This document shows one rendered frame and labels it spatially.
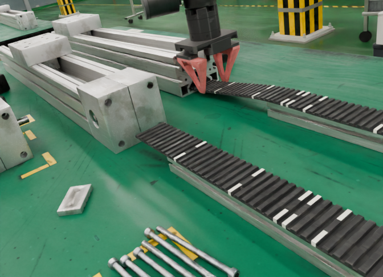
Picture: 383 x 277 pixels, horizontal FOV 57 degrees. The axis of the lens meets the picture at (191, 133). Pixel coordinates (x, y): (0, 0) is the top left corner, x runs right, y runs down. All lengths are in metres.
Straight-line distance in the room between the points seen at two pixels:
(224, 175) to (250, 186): 0.04
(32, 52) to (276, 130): 0.60
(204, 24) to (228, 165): 0.30
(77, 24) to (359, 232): 1.04
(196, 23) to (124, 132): 0.23
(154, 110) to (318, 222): 0.33
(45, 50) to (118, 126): 0.42
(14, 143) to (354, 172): 0.49
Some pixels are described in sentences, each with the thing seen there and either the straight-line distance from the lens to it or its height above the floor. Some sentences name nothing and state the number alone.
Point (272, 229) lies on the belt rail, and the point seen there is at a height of 0.79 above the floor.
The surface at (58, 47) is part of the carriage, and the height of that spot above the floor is 0.89.
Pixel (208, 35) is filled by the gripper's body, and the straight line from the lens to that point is 0.63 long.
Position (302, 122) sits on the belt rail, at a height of 0.79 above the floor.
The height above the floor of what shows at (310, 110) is 0.81.
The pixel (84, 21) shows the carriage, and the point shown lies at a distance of 1.20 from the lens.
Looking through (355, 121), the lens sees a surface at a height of 0.81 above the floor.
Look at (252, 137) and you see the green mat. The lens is 0.52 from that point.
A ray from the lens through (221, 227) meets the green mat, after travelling 0.38.
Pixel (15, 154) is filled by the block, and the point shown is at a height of 0.80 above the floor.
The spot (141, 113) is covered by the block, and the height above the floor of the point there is 0.82.
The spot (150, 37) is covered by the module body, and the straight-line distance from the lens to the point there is 0.89.
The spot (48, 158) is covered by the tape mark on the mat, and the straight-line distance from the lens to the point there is 0.62.
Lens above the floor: 1.04
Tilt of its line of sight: 27 degrees down
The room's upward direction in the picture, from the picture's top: 12 degrees counter-clockwise
